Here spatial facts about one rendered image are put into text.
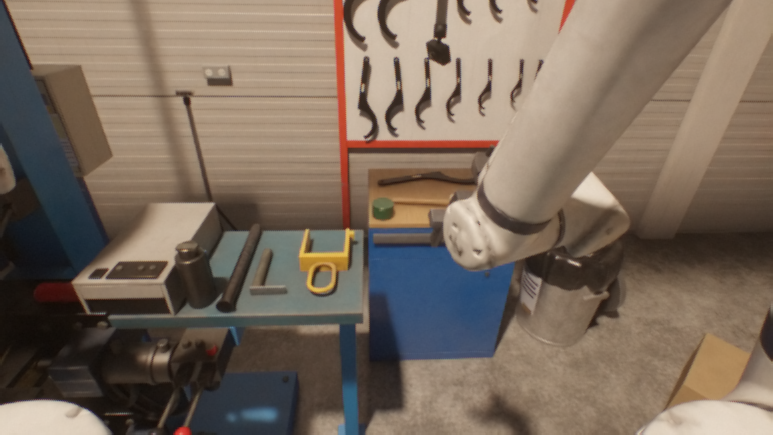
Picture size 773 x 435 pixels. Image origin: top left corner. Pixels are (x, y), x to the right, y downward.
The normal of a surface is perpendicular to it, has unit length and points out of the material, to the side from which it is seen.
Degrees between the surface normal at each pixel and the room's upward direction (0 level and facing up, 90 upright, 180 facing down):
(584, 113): 105
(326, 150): 90
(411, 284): 90
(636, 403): 0
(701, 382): 0
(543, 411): 0
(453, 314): 90
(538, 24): 90
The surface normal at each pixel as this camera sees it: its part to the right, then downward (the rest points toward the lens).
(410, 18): 0.05, 0.49
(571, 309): -0.19, 0.52
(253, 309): 0.02, -0.87
